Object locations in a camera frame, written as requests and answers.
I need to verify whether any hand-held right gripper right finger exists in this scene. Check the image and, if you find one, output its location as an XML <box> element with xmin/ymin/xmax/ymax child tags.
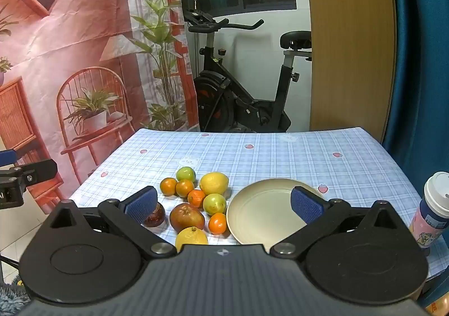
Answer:
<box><xmin>269</xmin><ymin>186</ymin><xmax>404</xmax><ymax>260</ymax></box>

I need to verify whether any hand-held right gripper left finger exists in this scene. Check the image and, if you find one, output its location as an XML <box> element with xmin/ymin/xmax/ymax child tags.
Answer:
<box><xmin>45</xmin><ymin>187</ymin><xmax>177</xmax><ymax>260</ymax></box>

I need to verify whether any orange tangerine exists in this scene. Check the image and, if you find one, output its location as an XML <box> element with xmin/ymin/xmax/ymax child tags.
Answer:
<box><xmin>160</xmin><ymin>178</ymin><xmax>178</xmax><ymax>196</ymax></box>
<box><xmin>208</xmin><ymin>213</ymin><xmax>228</xmax><ymax>235</ymax></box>
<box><xmin>187</xmin><ymin>189</ymin><xmax>206</xmax><ymax>208</ymax></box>
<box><xmin>175</xmin><ymin>179</ymin><xmax>195</xmax><ymax>198</ymax></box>

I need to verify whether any red apple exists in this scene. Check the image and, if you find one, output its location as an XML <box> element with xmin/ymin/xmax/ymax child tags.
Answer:
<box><xmin>169</xmin><ymin>203</ymin><xmax>205</xmax><ymax>233</ymax></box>

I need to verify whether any cream round plate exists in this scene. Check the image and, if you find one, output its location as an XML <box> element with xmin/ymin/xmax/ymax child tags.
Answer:
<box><xmin>226</xmin><ymin>178</ymin><xmax>328</xmax><ymax>245</ymax></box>

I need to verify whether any dark red round fruit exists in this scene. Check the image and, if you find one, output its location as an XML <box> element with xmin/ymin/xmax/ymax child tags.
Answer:
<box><xmin>142</xmin><ymin>201</ymin><xmax>166</xmax><ymax>228</ymax></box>

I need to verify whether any blue plaid tablecloth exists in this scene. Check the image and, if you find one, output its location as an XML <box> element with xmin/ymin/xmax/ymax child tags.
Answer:
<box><xmin>68</xmin><ymin>126</ymin><xmax>449</xmax><ymax>279</ymax></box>

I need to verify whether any green citrus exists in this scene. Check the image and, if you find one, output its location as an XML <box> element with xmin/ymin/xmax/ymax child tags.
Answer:
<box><xmin>203</xmin><ymin>193</ymin><xmax>227</xmax><ymax>216</ymax></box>
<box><xmin>176</xmin><ymin>166</ymin><xmax>196</xmax><ymax>182</ymax></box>

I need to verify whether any yellow lemon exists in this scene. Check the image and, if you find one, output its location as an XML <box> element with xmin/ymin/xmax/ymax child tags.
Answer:
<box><xmin>175</xmin><ymin>227</ymin><xmax>209</xmax><ymax>253</ymax></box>
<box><xmin>200</xmin><ymin>172</ymin><xmax>230</xmax><ymax>195</ymax></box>

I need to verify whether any grey fluffy rug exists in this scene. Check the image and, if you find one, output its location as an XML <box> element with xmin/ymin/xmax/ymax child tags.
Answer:
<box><xmin>0</xmin><ymin>279</ymin><xmax>34</xmax><ymax>316</ymax></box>

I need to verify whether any lidded paper cup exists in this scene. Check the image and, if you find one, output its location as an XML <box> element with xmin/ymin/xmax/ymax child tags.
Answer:
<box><xmin>408</xmin><ymin>171</ymin><xmax>449</xmax><ymax>257</ymax></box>

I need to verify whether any black exercise bike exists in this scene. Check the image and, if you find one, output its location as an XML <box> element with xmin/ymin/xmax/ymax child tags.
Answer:
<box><xmin>184</xmin><ymin>9</ymin><xmax>313</xmax><ymax>134</ymax></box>

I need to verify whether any wooden door panel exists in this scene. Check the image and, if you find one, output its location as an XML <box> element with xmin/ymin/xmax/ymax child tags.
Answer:
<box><xmin>302</xmin><ymin>0</ymin><xmax>398</xmax><ymax>133</ymax></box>

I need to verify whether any blue curtain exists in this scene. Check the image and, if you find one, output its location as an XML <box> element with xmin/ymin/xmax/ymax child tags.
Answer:
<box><xmin>382</xmin><ymin>0</ymin><xmax>449</xmax><ymax>197</ymax></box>

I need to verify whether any printed wall cloth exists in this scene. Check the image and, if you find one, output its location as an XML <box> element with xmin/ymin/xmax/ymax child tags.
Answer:
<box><xmin>0</xmin><ymin>0</ymin><xmax>201</xmax><ymax>243</ymax></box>

